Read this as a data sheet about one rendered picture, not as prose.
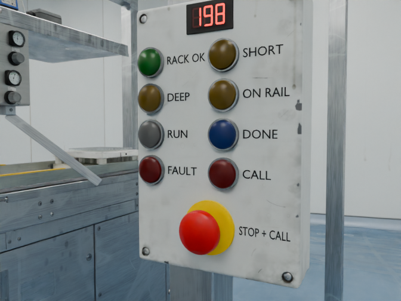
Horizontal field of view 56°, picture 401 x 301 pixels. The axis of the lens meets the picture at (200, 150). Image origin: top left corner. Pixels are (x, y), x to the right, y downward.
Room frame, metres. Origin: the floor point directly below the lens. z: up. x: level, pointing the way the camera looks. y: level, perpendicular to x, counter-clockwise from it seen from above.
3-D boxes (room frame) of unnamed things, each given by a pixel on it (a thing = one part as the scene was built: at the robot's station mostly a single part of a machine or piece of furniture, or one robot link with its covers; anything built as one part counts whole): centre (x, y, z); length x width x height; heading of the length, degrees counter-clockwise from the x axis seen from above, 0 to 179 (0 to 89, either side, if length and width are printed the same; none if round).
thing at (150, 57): (0.38, 0.05, 1.03); 0.03 x 0.01 x 0.03; 62
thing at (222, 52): (0.35, -0.02, 1.03); 0.03 x 0.01 x 0.03; 62
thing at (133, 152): (1.45, 0.38, 0.88); 0.25 x 0.24 x 0.02; 61
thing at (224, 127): (0.35, -0.02, 0.96); 0.03 x 0.01 x 0.03; 62
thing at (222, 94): (0.35, -0.02, 0.99); 0.03 x 0.01 x 0.03; 62
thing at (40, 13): (1.15, 0.48, 1.29); 0.12 x 0.07 x 0.06; 152
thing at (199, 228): (0.35, 0.00, 0.87); 0.04 x 0.04 x 0.04; 62
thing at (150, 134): (0.38, 0.05, 0.96); 0.03 x 0.01 x 0.03; 62
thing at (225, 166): (0.35, -0.02, 0.92); 0.03 x 0.01 x 0.03; 62
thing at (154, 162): (0.38, 0.05, 0.92); 0.03 x 0.01 x 0.03; 62
